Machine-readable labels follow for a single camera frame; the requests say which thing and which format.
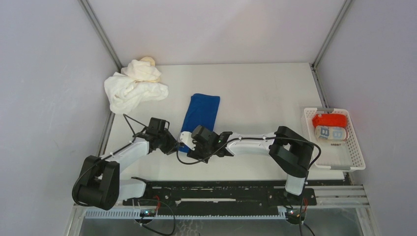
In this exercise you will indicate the red rolled towel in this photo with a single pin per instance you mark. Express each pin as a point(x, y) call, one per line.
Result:
point(334, 120)

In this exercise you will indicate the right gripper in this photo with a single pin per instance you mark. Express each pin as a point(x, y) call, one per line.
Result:
point(196, 149)

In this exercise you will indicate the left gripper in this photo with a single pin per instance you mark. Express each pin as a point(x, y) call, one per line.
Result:
point(172, 143)

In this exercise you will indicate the white plastic basket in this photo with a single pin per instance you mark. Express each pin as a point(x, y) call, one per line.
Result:
point(336, 155)

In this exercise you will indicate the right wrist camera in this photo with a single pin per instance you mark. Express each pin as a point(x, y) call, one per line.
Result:
point(199, 136)

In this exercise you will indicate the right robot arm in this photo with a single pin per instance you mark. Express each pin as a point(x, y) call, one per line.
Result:
point(289, 150)

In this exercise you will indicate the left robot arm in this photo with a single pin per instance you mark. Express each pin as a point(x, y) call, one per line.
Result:
point(99, 183)

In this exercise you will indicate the blue towel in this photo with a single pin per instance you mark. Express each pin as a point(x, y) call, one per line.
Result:
point(202, 110)

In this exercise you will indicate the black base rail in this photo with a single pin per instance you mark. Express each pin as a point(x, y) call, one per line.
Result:
point(221, 198)

